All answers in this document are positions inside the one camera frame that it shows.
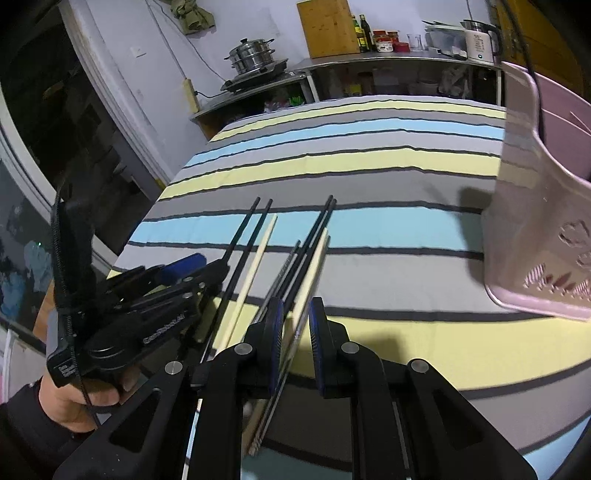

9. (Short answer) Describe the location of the wooden cutting board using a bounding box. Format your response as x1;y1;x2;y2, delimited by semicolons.
297;0;361;58

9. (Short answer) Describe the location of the pink plastic basket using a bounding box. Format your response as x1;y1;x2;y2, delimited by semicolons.
480;60;591;321

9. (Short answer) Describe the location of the grey metal chopstick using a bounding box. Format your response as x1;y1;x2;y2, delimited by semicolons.
252;240;302;326

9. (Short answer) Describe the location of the white door frame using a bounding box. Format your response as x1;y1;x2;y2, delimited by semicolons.
0;0;174;324

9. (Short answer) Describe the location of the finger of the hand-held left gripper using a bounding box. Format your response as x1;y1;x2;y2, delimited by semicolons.
99;253;207;301
111;260;230;319

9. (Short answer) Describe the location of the person's left hand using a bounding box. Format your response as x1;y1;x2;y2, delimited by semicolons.
39;369;139;432

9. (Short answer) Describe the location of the grey plastic container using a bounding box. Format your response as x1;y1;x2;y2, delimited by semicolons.
424;21;467;58

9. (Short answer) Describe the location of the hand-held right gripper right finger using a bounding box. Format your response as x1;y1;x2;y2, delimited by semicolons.
308;296;539;480

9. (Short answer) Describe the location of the black induction cooker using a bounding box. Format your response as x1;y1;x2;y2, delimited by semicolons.
221;59;291;93

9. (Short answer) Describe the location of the green hanging cloth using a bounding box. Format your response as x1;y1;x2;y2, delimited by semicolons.
168;0;217;35

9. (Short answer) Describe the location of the low metal table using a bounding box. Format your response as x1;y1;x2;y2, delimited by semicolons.
190;71;319;139

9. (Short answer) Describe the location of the person's left forearm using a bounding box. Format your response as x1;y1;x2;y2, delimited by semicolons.
0;383;93;480

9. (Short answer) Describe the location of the white electric kettle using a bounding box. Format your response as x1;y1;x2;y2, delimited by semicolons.
462;19;503;63

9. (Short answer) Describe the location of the metal shelf table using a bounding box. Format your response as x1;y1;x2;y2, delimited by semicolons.
293;48;506;104

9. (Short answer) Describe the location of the striped tablecloth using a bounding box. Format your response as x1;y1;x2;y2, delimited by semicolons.
108;95;591;480

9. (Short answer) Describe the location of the steel steamer pot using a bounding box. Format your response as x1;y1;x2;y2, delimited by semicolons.
225;38;276;75

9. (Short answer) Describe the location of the beige power strip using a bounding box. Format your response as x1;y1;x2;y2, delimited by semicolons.
183;78;200;114

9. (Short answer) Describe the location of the wooden chopstick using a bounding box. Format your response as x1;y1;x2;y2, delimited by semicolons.
215;213;279;356
247;228;329;457
252;234;332;455

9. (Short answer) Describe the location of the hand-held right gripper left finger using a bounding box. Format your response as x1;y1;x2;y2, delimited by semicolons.
53;298;284;480

